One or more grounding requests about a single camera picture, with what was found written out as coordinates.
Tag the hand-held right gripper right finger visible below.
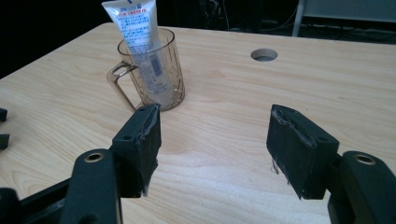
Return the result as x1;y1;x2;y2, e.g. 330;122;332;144
265;104;341;201

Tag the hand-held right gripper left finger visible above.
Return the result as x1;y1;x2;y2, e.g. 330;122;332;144
109;103;163;199

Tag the clear plastic cup with handle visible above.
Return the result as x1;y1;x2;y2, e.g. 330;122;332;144
106;27;187;113

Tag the white toothpaste tube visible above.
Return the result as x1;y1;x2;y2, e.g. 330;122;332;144
101;0;176;107

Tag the grey table cable grommet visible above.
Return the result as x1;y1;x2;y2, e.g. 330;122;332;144
249;48;279;63

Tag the bundle of floor cables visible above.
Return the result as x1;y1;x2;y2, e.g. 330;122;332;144
197;0;233;32

